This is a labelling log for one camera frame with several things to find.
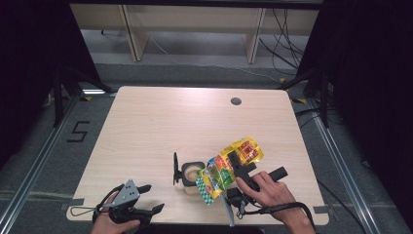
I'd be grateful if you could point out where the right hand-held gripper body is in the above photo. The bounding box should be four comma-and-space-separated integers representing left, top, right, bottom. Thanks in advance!
219, 166, 289, 228

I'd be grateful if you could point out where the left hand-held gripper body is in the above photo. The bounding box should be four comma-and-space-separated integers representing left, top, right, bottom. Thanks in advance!
103, 178, 153, 226

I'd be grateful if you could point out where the yellow spouted seasoning pouch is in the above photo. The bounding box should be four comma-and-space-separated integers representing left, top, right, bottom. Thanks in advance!
195, 136, 265, 206

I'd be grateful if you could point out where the person's right hand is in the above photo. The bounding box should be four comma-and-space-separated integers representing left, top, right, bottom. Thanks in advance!
235, 171, 297, 225

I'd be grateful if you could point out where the person's left hand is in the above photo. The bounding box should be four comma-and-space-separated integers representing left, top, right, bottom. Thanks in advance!
90, 191, 141, 234

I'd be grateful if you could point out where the black metal stand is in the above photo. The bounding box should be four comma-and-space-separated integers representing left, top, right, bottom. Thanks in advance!
277, 68, 333, 129
51, 63, 115, 129

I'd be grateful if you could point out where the beige wooden shelf unit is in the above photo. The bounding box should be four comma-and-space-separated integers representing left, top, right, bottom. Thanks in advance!
69, 3, 320, 64

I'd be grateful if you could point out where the black curtain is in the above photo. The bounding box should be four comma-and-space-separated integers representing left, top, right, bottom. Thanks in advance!
0, 0, 102, 171
297, 0, 413, 226

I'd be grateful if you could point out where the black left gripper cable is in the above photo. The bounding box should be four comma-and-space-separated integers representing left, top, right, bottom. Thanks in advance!
92, 182, 127, 224

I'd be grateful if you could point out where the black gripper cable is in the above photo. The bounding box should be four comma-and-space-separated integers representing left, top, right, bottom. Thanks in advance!
243, 201, 318, 234
92, 182, 127, 224

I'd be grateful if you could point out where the thin grey wire loop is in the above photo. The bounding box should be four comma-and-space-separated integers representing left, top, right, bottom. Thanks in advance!
69, 204, 108, 217

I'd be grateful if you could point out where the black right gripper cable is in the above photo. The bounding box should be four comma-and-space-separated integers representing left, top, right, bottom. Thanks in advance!
243, 201, 318, 234

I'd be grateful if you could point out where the aluminium floor rail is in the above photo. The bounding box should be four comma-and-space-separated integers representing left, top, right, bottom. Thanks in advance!
0, 94, 81, 234
307, 97, 382, 234

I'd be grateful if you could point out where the white floor cable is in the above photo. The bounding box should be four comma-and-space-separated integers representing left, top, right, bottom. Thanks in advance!
151, 38, 284, 84

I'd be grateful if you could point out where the black floor cable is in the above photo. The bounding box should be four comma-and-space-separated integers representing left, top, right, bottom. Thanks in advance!
317, 180, 368, 234

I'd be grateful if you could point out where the bunch of black cables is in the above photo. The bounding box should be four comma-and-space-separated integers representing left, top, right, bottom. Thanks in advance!
258, 8, 307, 78

